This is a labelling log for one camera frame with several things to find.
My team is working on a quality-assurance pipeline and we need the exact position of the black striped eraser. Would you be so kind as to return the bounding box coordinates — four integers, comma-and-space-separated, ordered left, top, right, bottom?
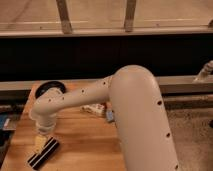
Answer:
27, 137, 60, 170

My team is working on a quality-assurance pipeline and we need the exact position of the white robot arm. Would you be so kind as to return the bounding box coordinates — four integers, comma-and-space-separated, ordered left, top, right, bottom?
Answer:
29, 65, 180, 171

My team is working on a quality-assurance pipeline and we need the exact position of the black round plate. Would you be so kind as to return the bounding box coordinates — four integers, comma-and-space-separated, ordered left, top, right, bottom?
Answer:
35, 81, 66, 98

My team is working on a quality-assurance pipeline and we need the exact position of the white object at right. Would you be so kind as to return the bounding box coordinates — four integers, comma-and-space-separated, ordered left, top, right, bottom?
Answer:
194, 60, 213, 82

